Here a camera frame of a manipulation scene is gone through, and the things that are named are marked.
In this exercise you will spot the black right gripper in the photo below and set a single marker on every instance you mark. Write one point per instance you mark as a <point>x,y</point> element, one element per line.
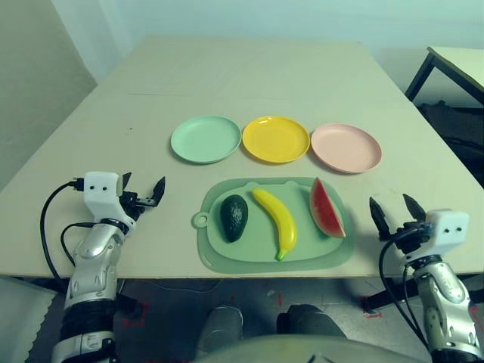
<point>410,236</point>

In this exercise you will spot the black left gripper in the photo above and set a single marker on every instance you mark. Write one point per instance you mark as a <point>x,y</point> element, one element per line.
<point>130,202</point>

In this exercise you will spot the red toy watermelon slice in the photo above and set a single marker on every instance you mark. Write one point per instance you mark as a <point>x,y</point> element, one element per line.
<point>325,211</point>

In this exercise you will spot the dark green toy avocado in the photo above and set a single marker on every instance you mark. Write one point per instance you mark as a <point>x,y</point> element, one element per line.
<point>234,219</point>

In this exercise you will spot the yellow toy banana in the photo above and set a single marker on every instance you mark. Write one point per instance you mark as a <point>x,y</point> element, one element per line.
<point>280,220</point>

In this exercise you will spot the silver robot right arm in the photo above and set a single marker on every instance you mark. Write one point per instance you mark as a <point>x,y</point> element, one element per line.
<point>442,287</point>

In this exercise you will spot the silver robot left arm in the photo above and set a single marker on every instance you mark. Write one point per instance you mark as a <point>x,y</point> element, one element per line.
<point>92,264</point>

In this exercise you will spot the green plate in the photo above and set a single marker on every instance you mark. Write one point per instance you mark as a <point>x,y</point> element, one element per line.
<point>206,139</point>

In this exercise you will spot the pink plate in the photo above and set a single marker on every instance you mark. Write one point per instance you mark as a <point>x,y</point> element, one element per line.
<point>346,148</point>

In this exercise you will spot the dark rug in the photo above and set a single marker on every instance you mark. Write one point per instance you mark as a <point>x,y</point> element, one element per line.
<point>461,125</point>

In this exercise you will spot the green silicone tray mat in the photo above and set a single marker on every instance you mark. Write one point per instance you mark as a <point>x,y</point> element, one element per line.
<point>249,242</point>

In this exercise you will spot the grey robot right leg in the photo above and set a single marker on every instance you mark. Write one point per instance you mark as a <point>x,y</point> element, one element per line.
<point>310,321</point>

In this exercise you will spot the grey robot leg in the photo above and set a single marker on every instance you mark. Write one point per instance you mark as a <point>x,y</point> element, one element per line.
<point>310,321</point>
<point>221,329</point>

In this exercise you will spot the yellow plate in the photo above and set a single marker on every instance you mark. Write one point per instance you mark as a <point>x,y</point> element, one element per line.
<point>276,140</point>

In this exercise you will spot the side table with black legs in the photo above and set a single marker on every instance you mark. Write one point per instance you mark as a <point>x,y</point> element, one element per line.
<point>461,68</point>

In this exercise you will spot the grey robot left leg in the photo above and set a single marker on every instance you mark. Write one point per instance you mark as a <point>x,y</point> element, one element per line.
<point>221,329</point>

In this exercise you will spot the grey robot torso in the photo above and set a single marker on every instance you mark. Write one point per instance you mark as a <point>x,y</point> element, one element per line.
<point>302,351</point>

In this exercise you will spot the white scalloped foam sheet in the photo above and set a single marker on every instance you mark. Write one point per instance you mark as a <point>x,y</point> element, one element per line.
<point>19,325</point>

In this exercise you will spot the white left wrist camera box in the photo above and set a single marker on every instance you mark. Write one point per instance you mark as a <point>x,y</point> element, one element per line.
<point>100,189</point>

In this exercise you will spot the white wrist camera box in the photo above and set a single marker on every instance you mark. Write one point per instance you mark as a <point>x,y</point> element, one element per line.
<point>450,230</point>
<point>100,189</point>

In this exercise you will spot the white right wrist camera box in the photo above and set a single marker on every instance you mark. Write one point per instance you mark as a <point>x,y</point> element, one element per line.
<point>450,230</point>

